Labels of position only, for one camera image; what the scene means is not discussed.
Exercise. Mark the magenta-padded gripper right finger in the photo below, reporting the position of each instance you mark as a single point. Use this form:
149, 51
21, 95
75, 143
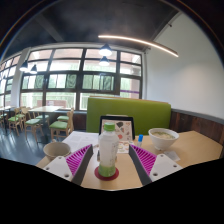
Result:
163, 166

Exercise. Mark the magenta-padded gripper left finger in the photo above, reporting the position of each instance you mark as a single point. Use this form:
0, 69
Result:
60, 167

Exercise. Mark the clear green-capped drink bottle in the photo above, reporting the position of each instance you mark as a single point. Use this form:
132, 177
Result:
108, 150

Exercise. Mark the white receipt slip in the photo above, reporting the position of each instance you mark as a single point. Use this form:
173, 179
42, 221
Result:
172, 155

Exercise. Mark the beige paper cup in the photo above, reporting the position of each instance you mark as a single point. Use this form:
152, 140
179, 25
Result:
55, 151

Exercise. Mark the white ceramic bowl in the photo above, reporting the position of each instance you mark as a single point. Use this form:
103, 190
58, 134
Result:
163, 140

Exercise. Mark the small blue-capped bottle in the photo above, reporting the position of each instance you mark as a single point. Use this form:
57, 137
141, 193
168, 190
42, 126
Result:
140, 140

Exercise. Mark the white printed paper sheet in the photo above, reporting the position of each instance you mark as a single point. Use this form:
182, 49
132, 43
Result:
81, 138

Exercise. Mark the group of green-seated wooden chairs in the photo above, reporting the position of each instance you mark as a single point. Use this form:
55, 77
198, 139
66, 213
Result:
60, 125

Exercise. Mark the flat round red coaster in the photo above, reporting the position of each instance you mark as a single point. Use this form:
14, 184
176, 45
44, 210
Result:
106, 178

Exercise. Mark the black-framed menu stand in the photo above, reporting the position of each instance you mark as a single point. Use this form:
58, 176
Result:
125, 128

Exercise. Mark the green upholstered bench backrest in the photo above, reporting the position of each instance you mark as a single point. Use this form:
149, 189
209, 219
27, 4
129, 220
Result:
146, 113

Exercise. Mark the light wooden dining table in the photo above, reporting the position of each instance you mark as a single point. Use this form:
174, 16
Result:
45, 109

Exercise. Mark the large black-framed window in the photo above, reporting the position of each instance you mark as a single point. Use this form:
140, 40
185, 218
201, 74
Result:
66, 80

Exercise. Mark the group of black pendant lamps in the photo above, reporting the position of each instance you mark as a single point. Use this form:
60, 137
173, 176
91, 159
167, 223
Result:
105, 50

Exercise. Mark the curved linear ceiling light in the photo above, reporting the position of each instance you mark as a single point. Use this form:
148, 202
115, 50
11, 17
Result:
140, 40

